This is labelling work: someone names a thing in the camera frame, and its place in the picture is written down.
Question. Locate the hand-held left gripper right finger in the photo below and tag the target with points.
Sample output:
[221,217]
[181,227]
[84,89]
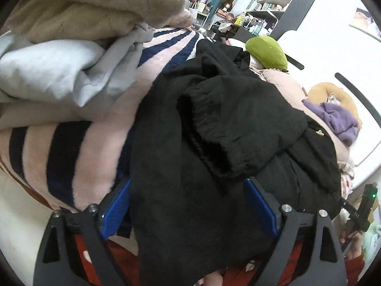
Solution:
[262,205]

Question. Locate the tan neck pillow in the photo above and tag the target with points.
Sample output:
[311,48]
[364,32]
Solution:
[336,95]

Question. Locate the purple cloth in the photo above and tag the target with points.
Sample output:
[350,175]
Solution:
[339,119]

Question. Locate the black knit garment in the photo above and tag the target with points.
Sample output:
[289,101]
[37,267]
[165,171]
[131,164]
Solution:
[214,155]

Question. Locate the pink navy striped sweater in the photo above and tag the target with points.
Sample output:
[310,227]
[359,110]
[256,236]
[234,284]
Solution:
[89,143]

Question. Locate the cream knit sweater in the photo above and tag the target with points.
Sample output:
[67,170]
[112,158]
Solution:
[89,9]

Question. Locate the green plush cushion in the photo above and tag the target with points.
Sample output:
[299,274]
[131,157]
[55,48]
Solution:
[268,53]

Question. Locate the black shelving unit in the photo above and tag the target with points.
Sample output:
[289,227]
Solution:
[276,3]

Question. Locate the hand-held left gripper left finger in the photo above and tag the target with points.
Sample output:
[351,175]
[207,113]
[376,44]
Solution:
[116,205]

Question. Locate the light grey garment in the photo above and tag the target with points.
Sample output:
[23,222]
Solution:
[59,68]

